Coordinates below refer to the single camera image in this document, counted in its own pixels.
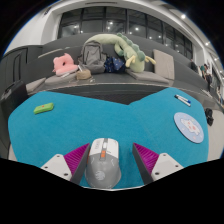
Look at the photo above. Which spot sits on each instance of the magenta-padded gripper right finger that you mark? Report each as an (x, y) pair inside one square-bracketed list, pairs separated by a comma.
[(146, 160)]

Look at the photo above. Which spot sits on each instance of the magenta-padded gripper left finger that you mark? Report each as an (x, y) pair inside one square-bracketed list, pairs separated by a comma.
[(76, 160)]

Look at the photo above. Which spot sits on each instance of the grey white computer mouse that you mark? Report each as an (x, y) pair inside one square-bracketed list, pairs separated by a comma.
[(103, 166)]

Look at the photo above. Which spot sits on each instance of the round pale blue mouse pad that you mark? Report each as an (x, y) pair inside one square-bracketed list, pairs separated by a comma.
[(188, 127)]

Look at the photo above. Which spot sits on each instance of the green eraser block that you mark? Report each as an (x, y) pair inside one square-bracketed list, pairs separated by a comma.
[(43, 108)]

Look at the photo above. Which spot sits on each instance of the white marker with black cap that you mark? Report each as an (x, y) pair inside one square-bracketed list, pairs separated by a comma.
[(181, 101)]

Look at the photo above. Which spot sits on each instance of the white marker with blue cap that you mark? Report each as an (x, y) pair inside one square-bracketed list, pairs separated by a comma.
[(185, 98)]

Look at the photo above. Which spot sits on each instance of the black bag on floor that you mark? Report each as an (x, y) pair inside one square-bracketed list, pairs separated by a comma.
[(209, 116)]

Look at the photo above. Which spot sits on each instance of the grey flat seat cushion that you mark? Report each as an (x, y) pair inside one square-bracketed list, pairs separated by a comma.
[(148, 76), (61, 79), (36, 85)]

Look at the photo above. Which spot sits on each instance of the small brown woven basket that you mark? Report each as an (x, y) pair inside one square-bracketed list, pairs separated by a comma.
[(83, 75)]

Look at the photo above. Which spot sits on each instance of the black suitcase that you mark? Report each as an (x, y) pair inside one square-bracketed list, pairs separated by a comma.
[(13, 98)]

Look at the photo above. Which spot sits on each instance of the pink plush cushion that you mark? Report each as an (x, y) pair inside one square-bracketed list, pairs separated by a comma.
[(64, 66)]

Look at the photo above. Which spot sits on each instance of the beige upright square cushion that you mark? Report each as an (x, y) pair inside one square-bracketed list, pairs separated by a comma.
[(164, 65)]

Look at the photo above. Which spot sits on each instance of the dark blue patterned bag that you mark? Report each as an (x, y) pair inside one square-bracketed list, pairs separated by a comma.
[(115, 65)]

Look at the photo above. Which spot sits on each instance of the green dragon plush toy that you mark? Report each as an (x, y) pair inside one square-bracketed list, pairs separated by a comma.
[(135, 58)]

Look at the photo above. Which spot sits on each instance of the grey backpack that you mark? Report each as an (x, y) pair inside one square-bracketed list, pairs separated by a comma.
[(92, 58)]

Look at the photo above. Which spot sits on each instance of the person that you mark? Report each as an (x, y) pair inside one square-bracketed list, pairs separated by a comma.
[(205, 73)]

